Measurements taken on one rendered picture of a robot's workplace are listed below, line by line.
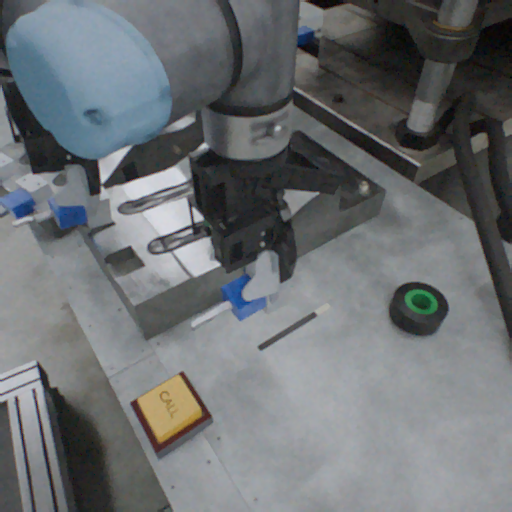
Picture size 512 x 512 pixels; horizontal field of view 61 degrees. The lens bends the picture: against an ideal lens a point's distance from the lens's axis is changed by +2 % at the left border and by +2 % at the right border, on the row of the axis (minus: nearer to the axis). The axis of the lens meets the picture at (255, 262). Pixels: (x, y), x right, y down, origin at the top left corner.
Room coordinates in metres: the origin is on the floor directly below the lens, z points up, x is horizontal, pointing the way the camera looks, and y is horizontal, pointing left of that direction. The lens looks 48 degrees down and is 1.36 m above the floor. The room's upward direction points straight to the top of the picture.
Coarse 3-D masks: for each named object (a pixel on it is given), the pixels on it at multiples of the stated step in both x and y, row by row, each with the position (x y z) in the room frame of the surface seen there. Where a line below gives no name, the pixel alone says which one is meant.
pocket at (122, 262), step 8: (128, 248) 0.46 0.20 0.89; (112, 256) 0.44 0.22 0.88; (120, 256) 0.45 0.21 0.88; (128, 256) 0.45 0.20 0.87; (136, 256) 0.45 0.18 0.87; (112, 264) 0.44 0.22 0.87; (120, 264) 0.44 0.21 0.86; (128, 264) 0.44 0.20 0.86; (136, 264) 0.44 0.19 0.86; (144, 264) 0.42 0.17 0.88; (112, 272) 0.42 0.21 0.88; (120, 272) 0.43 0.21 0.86; (128, 272) 0.43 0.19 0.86
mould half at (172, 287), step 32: (128, 192) 0.59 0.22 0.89; (288, 192) 0.54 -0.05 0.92; (352, 192) 0.62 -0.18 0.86; (384, 192) 0.63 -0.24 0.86; (128, 224) 0.50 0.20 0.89; (160, 224) 0.51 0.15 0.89; (320, 224) 0.54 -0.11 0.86; (352, 224) 0.59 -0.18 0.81; (96, 256) 0.49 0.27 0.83; (160, 256) 0.43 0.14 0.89; (192, 256) 0.44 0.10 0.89; (128, 288) 0.37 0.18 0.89; (160, 288) 0.37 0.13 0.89; (192, 288) 0.39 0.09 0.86; (160, 320) 0.36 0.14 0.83
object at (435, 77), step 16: (448, 0) 0.89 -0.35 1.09; (464, 0) 0.87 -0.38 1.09; (448, 16) 0.88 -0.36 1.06; (464, 16) 0.87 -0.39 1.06; (432, 64) 0.88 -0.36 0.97; (448, 64) 0.87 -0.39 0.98; (432, 80) 0.88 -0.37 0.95; (448, 80) 0.88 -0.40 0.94; (416, 96) 0.90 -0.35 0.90; (432, 96) 0.87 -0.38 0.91; (416, 112) 0.89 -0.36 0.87; (432, 112) 0.88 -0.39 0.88; (400, 128) 0.90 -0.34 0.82; (416, 128) 0.88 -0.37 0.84; (432, 128) 0.89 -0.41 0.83; (400, 144) 0.88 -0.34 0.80; (416, 144) 0.86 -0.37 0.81; (432, 144) 0.87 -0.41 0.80
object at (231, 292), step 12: (252, 264) 0.36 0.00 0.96; (240, 276) 0.35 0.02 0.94; (252, 276) 0.34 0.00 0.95; (228, 288) 0.33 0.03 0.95; (240, 288) 0.33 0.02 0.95; (288, 288) 0.34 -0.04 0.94; (228, 300) 0.32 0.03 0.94; (240, 300) 0.31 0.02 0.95; (252, 300) 0.31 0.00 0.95; (264, 300) 0.32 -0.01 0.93; (288, 300) 0.34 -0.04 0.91; (216, 312) 0.30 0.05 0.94; (240, 312) 0.30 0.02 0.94; (252, 312) 0.31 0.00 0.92; (192, 324) 0.28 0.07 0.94; (204, 324) 0.29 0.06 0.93
